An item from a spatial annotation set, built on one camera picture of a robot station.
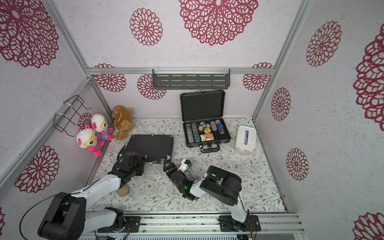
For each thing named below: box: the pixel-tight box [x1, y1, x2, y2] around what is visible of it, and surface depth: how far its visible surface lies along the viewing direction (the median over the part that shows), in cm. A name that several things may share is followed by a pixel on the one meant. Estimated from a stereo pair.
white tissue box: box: [234, 125, 257, 156], surface depth 100 cm
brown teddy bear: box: [111, 105, 133, 141], surface depth 112 cm
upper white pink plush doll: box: [91, 112, 114, 141], surface depth 96 cm
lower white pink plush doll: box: [76, 124, 105, 157], surface depth 87 cm
